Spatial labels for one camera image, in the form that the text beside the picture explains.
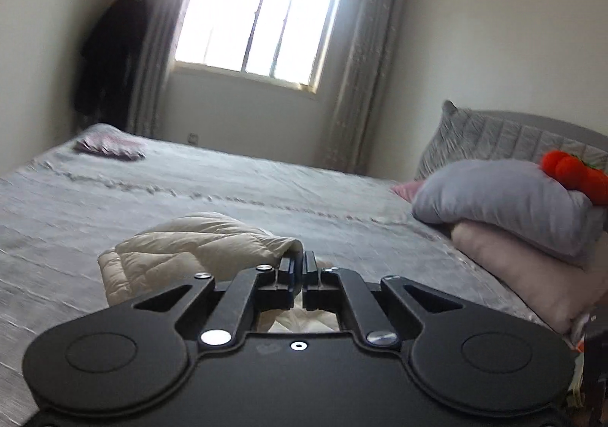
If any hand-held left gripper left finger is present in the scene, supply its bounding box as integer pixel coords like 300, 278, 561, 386
129, 250, 304, 353

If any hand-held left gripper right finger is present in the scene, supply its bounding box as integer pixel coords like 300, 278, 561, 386
303, 250, 476, 348

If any cream quilted down jacket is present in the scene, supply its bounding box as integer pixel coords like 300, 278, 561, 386
97, 211, 339, 332

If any bed with grey checked bedspread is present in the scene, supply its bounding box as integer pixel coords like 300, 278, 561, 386
0, 123, 581, 427

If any small pink pillow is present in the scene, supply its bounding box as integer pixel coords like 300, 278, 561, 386
391, 180, 424, 202

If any grey pillow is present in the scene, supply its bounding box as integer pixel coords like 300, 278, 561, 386
411, 158, 608, 266

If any large pink pillow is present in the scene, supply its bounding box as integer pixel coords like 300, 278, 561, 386
450, 220, 600, 335

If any grey quilted cushion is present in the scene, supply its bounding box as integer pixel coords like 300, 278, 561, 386
415, 100, 608, 182

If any grey patterned curtain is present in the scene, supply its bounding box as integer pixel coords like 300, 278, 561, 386
127, 0, 210, 138
325, 0, 409, 174

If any folded purple cloth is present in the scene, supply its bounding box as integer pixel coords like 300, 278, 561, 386
73, 133, 147, 162

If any bright window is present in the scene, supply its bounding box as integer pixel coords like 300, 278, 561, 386
175, 0, 344, 95

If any orange plush toy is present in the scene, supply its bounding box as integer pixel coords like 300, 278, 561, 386
540, 150, 608, 207

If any dark hanging coat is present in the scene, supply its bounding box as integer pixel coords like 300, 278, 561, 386
71, 0, 148, 131

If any dark bedside furniture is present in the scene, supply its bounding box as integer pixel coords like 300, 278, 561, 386
580, 312, 608, 427

